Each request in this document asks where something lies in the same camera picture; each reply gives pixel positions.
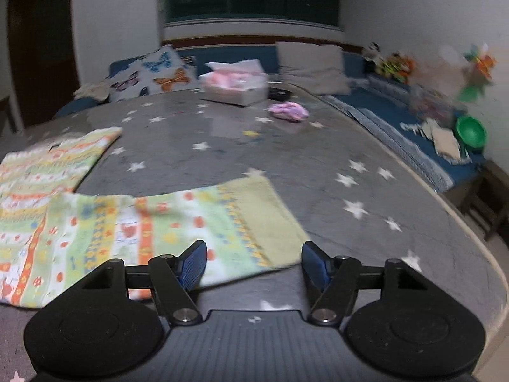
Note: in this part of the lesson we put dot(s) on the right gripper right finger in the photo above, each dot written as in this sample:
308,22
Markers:
336,282

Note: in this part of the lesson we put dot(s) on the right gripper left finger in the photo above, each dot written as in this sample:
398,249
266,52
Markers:
169,278

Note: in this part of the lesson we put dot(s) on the colourful patterned children's pants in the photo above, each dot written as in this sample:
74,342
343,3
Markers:
52,236

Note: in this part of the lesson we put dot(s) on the wooden stool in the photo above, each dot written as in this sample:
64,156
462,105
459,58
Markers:
488,197

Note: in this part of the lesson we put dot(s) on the beige folded cloth on sofa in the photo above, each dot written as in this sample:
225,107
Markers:
444,141

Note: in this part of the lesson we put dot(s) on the small pink cloth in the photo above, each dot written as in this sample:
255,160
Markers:
289,111

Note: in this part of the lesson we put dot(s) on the green plastic bowl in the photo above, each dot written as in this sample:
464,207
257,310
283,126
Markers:
470,132

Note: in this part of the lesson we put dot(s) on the beige crumpled cloth on sofa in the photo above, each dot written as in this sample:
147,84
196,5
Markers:
98,91

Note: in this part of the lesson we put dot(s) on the butterfly print pillow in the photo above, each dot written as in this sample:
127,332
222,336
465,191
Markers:
157,72

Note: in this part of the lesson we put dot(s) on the pink tissue box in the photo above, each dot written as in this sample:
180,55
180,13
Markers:
241,83

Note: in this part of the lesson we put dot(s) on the grey plain pillow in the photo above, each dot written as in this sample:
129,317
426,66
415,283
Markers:
316,68

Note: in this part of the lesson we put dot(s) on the yellow plush toy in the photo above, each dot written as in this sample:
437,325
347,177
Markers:
390,67

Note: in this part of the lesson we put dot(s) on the orange fox plush toy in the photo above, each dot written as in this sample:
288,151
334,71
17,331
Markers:
404,68

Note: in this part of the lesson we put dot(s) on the panda plush toy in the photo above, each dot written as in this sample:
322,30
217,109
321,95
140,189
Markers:
372,61

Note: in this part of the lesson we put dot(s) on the dark wooden door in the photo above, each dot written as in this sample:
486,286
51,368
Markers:
42,58

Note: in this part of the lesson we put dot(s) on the colourful pinwheel toy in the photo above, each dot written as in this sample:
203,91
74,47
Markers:
477,73

